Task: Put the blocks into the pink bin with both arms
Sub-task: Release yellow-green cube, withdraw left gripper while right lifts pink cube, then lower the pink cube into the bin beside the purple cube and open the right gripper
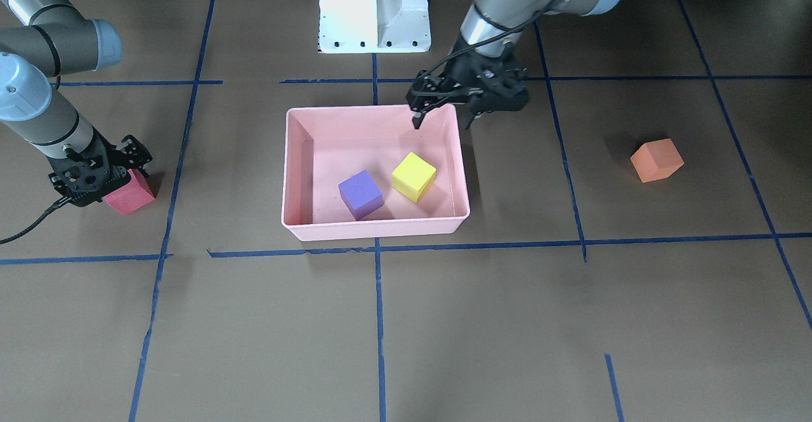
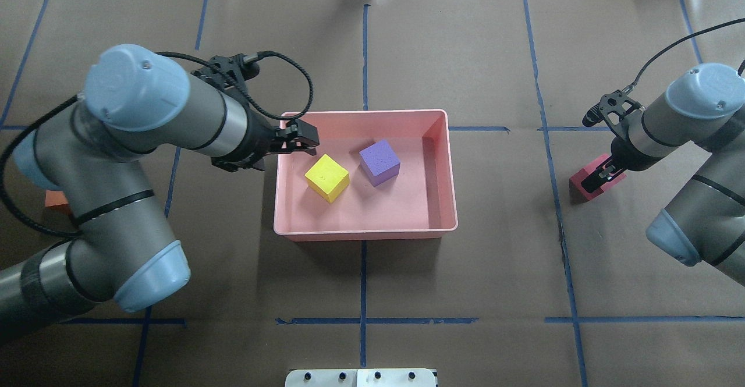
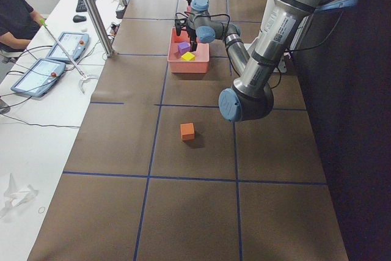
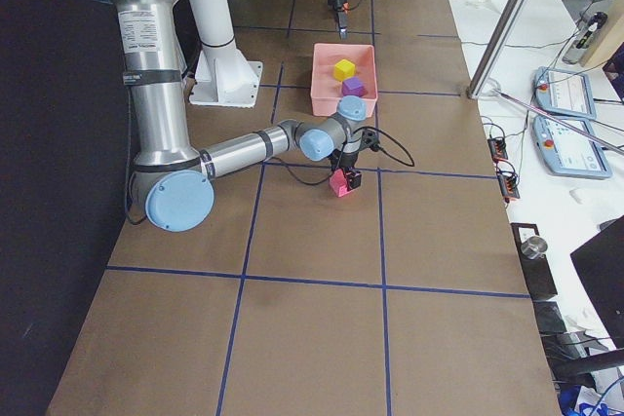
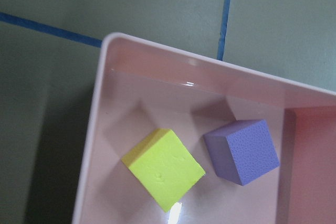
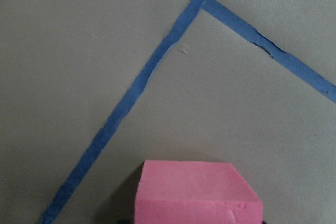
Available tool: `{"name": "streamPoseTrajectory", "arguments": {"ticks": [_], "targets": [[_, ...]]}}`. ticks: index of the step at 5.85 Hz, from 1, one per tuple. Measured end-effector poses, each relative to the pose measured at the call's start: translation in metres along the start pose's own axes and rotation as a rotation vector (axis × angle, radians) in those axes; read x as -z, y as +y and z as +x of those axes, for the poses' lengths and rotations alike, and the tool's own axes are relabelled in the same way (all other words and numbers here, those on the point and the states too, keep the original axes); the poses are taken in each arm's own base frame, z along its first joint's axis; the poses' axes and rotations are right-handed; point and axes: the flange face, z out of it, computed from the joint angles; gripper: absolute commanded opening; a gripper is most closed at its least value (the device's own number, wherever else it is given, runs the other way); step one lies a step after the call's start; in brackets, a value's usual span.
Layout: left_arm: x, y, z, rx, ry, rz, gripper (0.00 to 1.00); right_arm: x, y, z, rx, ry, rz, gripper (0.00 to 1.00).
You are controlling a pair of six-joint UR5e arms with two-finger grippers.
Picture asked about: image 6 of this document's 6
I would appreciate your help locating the red foam block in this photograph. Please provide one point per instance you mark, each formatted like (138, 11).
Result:
(194, 192)

